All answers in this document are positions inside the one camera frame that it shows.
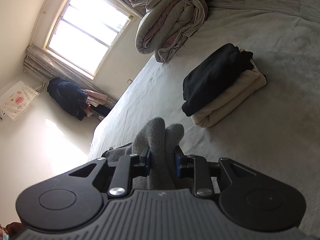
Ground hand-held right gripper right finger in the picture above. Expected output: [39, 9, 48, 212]
[174, 145, 253, 198]

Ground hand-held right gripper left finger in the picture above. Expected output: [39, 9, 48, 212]
[67, 146, 153, 198]

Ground grey knit sweater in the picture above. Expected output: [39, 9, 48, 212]
[101, 117, 185, 190]

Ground hanging pink clothes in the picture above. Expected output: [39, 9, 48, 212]
[84, 89, 108, 110]

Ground beige folded garment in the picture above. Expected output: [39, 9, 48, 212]
[191, 66, 267, 128]

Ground grey bed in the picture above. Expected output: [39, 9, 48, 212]
[87, 5, 320, 240]

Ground black folded garment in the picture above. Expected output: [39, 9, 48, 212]
[182, 43, 254, 117]

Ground hanging dark blue jacket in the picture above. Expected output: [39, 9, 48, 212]
[47, 77, 88, 122]

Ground folded grey pink comforter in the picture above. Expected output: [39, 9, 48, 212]
[135, 0, 209, 63]

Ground person's brown fleece top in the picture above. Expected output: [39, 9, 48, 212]
[5, 221, 24, 233]

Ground covered wall air conditioner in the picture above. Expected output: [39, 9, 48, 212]
[0, 80, 39, 122]

